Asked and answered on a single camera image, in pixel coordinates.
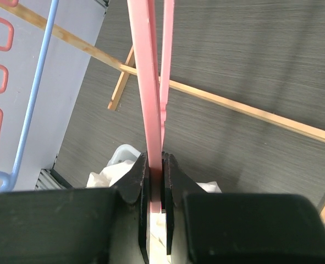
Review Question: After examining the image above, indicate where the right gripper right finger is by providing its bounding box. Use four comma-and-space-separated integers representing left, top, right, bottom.
163, 153, 325, 263

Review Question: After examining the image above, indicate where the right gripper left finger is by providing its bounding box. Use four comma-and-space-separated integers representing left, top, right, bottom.
0, 154, 150, 263

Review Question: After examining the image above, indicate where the white tank top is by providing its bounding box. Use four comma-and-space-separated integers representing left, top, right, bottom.
85, 159, 222, 264

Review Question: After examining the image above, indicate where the light blue hanger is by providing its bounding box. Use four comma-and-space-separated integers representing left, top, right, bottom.
0, 1, 59, 193

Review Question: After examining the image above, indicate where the light pink hanger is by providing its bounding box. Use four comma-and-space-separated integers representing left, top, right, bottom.
128, 1, 175, 213

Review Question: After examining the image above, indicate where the white empty basket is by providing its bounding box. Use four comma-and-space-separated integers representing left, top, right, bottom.
107, 144, 141, 166

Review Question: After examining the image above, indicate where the wooden clothes rack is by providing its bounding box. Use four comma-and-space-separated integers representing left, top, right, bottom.
0, 2, 325, 223

